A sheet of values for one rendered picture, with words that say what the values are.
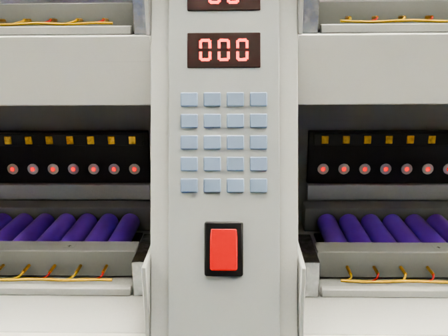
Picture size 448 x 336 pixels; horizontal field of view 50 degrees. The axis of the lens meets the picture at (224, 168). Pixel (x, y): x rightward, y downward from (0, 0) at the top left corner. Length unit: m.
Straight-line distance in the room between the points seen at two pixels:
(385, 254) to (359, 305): 0.05
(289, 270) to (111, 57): 0.18
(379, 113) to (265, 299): 0.28
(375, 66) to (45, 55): 0.21
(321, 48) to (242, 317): 0.18
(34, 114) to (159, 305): 0.30
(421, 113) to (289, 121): 0.26
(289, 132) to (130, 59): 0.11
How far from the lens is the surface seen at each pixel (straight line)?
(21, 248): 0.42
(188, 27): 0.32
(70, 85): 0.34
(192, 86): 0.31
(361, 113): 0.53
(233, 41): 0.31
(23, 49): 0.35
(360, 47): 0.33
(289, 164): 0.31
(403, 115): 0.54
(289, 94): 0.31
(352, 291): 0.37
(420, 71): 0.34
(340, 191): 0.49
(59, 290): 0.39
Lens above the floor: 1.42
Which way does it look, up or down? 1 degrees up
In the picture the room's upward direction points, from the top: straight up
